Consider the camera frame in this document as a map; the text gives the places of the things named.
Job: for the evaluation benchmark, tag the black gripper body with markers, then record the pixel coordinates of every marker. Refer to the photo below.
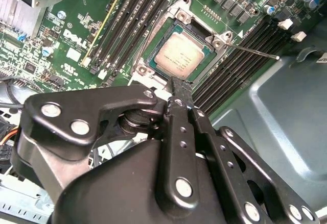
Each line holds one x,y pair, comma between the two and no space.
115,190

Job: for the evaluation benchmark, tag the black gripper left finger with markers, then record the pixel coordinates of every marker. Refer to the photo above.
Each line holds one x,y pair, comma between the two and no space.
76,111

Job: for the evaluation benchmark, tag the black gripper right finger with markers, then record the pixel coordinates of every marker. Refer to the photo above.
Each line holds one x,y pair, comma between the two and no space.
217,142

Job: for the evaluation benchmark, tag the metal socket cover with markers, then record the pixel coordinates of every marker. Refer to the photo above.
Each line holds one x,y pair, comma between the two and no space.
150,83

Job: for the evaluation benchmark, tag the silver CPU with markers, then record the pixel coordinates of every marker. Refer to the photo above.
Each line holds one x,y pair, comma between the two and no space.
181,55

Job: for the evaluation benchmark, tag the thin metal locking lever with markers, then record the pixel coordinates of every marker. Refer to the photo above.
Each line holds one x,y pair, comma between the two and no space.
253,51
146,39

